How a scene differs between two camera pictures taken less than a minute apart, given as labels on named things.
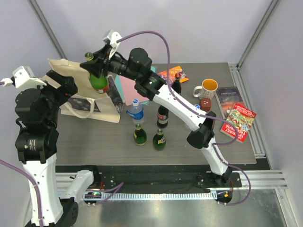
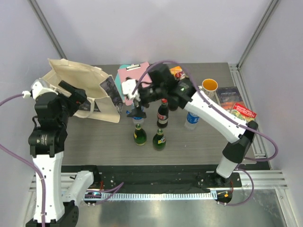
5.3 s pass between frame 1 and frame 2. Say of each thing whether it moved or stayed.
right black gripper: moved
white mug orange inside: stayed
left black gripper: moved
